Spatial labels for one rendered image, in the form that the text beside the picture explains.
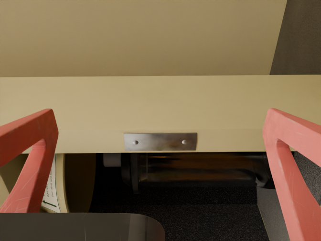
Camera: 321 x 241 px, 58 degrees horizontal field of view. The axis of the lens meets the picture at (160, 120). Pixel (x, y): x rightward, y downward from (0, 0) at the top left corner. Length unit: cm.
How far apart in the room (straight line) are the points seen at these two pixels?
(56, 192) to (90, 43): 41
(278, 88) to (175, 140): 14
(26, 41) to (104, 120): 49
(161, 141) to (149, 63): 45
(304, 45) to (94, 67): 46
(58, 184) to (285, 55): 50
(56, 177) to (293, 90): 30
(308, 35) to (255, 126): 32
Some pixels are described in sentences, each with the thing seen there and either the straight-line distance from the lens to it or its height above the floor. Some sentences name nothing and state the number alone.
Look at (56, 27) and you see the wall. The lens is 72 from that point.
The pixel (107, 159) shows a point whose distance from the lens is 44.
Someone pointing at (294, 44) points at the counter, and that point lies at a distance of 63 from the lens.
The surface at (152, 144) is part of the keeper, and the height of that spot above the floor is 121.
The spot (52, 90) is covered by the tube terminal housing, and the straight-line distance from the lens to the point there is 36.
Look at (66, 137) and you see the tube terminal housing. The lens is 29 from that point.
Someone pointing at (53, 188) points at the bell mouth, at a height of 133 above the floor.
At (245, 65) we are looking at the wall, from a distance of 75.
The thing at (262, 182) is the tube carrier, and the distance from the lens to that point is 45.
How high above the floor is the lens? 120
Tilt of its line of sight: level
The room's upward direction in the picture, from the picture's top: 90 degrees counter-clockwise
